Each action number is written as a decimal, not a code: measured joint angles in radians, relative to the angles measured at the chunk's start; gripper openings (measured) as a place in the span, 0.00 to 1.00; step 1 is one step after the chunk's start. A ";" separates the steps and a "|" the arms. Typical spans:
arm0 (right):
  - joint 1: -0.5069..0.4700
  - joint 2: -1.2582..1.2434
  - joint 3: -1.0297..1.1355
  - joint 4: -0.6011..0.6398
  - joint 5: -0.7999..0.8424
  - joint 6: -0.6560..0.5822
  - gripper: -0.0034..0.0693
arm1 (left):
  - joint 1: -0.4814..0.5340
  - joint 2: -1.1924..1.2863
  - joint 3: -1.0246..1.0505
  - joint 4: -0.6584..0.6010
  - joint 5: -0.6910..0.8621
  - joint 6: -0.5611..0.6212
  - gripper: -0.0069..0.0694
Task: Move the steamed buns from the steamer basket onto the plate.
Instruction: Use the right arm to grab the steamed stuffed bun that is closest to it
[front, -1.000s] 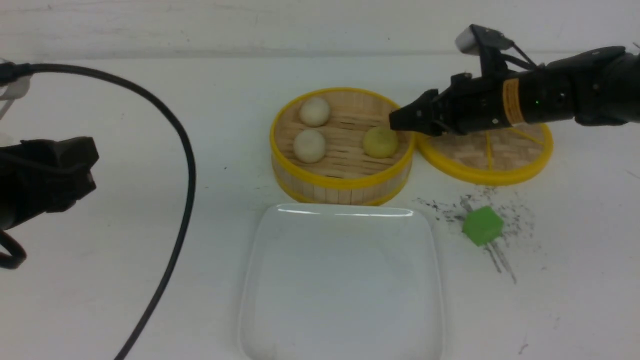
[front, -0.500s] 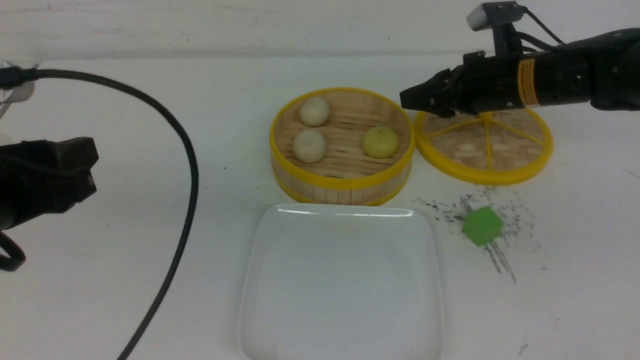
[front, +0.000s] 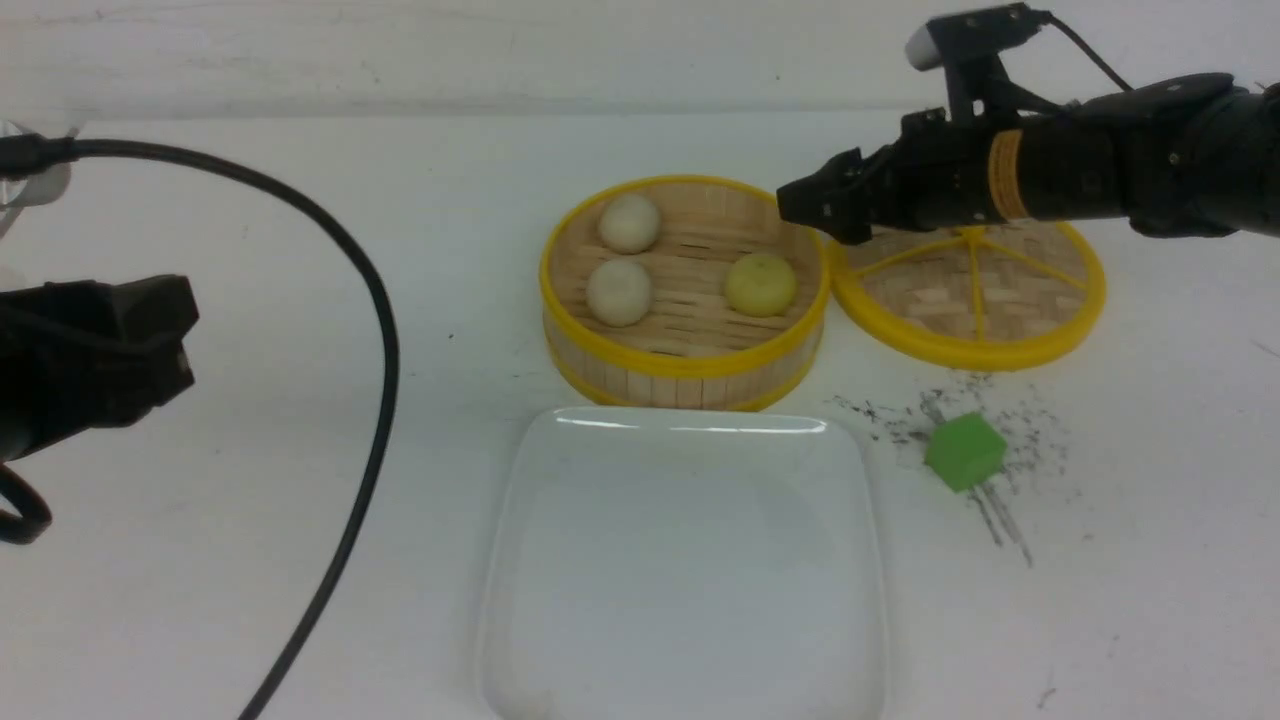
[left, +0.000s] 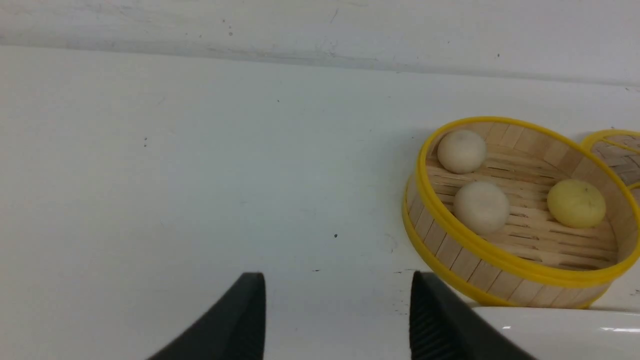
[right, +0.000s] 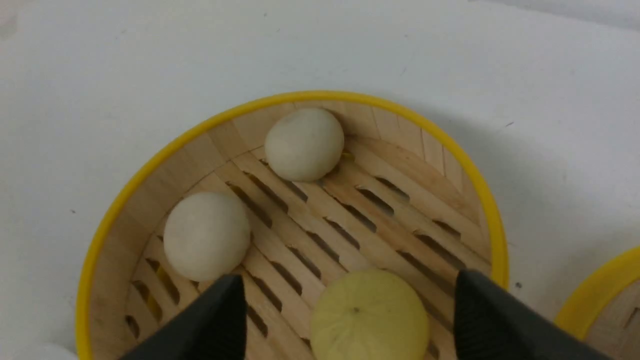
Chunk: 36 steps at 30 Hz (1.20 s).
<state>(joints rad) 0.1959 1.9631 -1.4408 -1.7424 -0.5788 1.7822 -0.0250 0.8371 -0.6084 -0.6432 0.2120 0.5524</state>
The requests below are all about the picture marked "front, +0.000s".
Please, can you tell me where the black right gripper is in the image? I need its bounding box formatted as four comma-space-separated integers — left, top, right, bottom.
776, 108, 1027, 246

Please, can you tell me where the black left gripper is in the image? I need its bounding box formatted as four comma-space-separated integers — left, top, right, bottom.
1, 275, 198, 461

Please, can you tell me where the yellow steamed bun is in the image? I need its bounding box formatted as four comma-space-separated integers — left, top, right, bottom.
723, 252, 797, 318

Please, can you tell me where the white steamed bun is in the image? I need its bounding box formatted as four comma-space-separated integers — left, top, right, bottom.
585, 258, 653, 327
596, 193, 662, 254

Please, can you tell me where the white steamed bun front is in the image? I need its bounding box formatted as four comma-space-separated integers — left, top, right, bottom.
585, 258, 653, 327

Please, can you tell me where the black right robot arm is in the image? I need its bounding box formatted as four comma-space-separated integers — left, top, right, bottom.
776, 73, 1279, 245

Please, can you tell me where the white square plate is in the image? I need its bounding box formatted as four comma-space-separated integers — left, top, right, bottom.
475, 406, 890, 719

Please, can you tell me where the yellow-rimmed bamboo steamer lid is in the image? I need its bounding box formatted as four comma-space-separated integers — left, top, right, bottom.
826, 222, 1107, 373

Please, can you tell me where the yellow-rimmed bamboo steamer basket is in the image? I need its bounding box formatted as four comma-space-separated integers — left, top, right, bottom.
539, 176, 831, 413

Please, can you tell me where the green cube block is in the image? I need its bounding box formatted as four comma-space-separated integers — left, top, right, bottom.
924, 413, 1009, 495

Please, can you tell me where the black left camera cable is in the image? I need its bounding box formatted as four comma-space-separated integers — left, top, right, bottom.
0, 135, 401, 720

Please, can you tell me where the black camera cable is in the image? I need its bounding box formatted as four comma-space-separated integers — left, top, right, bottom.
0, 135, 401, 720
1041, 12, 1137, 94

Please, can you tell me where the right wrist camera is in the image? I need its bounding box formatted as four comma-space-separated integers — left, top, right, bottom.
904, 3, 1060, 126

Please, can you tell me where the black right camera cable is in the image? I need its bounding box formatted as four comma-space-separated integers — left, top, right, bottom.
1041, 12, 1137, 94

